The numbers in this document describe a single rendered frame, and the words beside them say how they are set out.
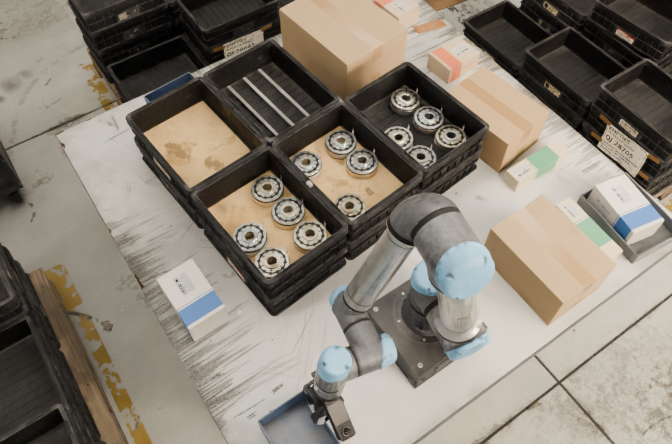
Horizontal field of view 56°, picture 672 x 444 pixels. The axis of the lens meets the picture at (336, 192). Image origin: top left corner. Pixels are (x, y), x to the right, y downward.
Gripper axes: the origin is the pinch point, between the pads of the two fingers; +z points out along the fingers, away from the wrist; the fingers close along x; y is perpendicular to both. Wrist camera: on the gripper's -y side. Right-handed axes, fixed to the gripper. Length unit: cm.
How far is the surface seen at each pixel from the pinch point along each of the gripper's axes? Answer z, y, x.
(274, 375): 5.9, 19.9, 3.9
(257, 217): -9, 62, -13
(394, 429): 3.1, -10.7, -16.3
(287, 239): -10, 50, -17
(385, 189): -15, 49, -52
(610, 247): -15, -3, -103
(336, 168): -14, 65, -43
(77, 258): 81, 137, 35
